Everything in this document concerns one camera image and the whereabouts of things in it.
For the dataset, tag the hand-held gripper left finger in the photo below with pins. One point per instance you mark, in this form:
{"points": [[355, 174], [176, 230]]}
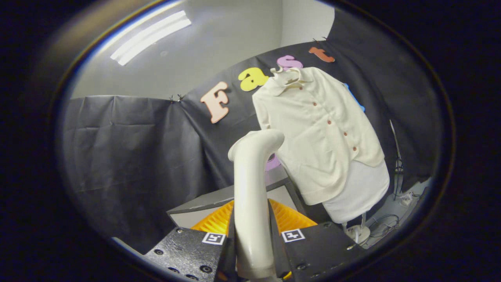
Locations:
{"points": [[229, 254]]}

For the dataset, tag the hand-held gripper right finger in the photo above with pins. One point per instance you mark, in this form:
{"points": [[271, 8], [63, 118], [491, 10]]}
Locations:
{"points": [[280, 254]]}

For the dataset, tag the white garment steamer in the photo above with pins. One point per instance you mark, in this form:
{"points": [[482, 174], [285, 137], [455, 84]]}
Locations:
{"points": [[250, 211]]}

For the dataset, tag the cream button-up shirt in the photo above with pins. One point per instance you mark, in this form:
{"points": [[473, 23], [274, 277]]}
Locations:
{"points": [[313, 149]]}

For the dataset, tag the grey top cabinet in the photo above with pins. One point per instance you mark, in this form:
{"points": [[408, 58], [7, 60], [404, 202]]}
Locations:
{"points": [[203, 201]]}

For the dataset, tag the white mannequin torso stand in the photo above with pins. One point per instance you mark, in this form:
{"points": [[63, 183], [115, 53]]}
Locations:
{"points": [[360, 192]]}

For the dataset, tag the white power strip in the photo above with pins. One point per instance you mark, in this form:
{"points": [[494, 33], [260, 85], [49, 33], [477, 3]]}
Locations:
{"points": [[406, 199]]}

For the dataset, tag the black backdrop cloth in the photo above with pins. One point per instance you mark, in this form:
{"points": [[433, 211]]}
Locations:
{"points": [[129, 156]]}

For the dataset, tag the thin white pole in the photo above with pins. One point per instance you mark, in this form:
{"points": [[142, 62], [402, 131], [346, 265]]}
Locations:
{"points": [[393, 137]]}

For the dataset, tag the small black cloth clips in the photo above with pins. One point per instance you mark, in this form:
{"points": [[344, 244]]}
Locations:
{"points": [[320, 39], [177, 98]]}

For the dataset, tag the ceiling light panel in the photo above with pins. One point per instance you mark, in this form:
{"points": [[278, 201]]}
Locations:
{"points": [[150, 37]]}

